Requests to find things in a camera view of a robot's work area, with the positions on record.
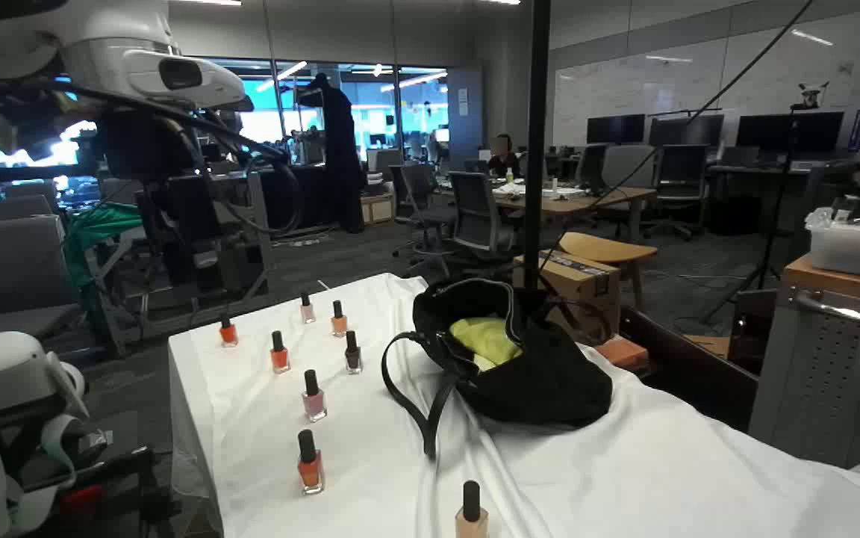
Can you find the seated person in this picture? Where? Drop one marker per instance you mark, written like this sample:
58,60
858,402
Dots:
502,158

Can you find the grey cabinet with wooden top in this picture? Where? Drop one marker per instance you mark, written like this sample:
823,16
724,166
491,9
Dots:
806,378

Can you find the black vertical pole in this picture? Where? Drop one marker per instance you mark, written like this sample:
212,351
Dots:
536,151

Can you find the white plastic tub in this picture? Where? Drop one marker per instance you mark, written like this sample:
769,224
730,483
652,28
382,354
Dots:
842,244

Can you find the grey office chair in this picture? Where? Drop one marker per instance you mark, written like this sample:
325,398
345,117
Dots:
475,211
420,188

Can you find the green cloth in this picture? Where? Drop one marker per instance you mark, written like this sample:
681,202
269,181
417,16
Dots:
101,224

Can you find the orange block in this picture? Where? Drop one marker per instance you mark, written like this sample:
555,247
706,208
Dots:
626,354

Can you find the cardboard box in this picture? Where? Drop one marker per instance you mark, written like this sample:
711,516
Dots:
581,284

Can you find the dark brown nail polish bottle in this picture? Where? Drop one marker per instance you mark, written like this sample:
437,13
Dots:
354,356

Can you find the white tablecloth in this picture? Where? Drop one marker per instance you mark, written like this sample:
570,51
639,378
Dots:
370,466

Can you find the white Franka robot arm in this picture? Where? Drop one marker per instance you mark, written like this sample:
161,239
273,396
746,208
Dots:
101,40

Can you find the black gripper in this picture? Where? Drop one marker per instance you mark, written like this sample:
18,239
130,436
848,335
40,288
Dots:
142,151

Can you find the wooden office table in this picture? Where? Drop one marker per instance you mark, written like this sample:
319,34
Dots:
567,202

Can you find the black hanging jacket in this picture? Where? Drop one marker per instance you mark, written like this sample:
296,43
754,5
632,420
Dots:
339,158

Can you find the black office chair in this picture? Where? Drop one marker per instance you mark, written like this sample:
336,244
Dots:
681,169

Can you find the nude nail polish bottle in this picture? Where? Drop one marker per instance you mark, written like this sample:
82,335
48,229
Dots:
469,525

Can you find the red-orange nail polish bottle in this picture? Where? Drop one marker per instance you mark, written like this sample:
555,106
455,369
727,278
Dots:
311,472
279,359
227,333

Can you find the pale pink nail polish bottle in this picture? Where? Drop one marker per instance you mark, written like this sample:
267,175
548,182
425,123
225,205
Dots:
305,312

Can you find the yellow cloth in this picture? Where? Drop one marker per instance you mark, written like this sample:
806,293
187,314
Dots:
485,339

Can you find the wide black computer monitor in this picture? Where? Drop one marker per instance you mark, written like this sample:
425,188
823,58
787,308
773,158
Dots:
788,133

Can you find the grey armchair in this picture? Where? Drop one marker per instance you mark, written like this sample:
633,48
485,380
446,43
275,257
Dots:
13,263

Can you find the black tripod stand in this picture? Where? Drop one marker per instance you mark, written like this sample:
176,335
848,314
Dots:
809,97

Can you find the dark brown crate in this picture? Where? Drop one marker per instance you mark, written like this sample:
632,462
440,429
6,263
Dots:
687,374

